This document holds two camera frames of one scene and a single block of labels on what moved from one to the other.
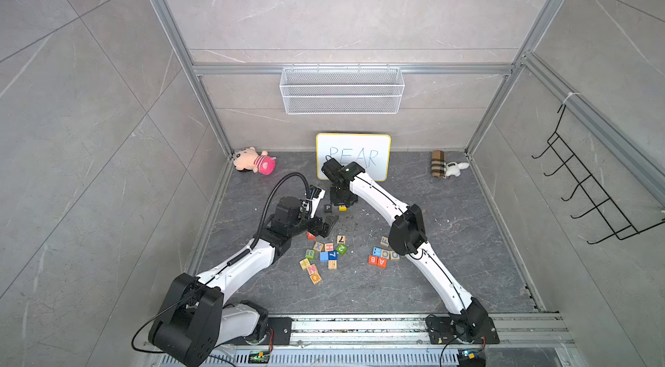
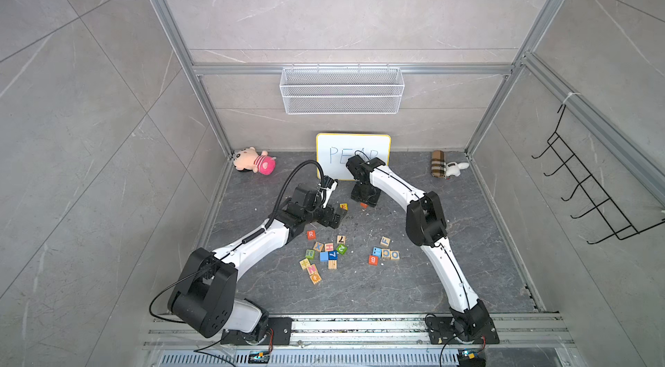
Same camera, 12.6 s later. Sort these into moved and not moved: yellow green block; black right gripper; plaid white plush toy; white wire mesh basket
Moved: black right gripper
Not moved: yellow green block; plaid white plush toy; white wire mesh basket
